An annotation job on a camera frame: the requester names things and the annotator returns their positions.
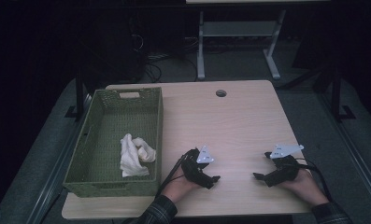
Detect black floor cables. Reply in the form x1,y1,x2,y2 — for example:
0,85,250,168
142,53,200,84

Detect left hand-held gripper black cable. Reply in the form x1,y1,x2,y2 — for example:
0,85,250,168
154,151,191,200

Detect white cloth with brown print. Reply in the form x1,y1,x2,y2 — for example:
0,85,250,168
120,133,158,178

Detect green woven basket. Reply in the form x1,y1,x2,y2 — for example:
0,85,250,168
62,87,164,199

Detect black stand post with bracket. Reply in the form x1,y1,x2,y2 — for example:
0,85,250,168
64,68,85,123
331,65,357,123

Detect right hand-held gripper black cable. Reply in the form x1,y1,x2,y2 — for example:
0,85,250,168
294,158,335,202

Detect grey metal floor rail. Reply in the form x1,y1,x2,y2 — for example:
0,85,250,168
317,92,371,217
26,92,93,224

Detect person's right hand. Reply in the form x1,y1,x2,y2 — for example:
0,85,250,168
278,167,330,207

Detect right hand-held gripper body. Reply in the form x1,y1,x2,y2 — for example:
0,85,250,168
264,143,306,188

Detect grey metal table frame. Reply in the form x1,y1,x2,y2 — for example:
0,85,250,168
186,0,331,81

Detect black tripod leg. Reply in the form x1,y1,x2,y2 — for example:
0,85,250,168
276,65,331,91

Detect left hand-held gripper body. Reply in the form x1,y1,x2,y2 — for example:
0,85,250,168
180,145,216,188

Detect hand-held gripper black cable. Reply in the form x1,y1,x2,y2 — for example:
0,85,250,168
294,158,335,202
154,151,191,200

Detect person's left hand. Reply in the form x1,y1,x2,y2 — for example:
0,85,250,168
160,174,203,205

